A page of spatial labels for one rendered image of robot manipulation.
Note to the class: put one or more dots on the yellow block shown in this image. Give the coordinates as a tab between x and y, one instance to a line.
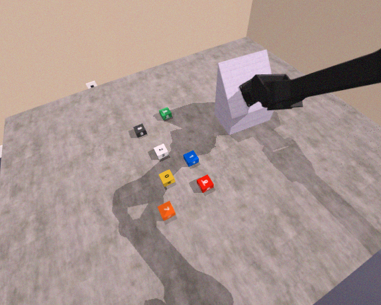
167	178

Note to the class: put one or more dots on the red block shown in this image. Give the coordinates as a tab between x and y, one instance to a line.
205	183

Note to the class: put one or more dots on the blue block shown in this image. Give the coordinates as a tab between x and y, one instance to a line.
191	158

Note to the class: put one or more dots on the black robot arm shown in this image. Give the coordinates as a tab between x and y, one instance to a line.
278	91

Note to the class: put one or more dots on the green block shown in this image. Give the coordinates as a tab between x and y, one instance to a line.
165	113

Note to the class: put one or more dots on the orange block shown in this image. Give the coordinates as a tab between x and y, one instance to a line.
166	210

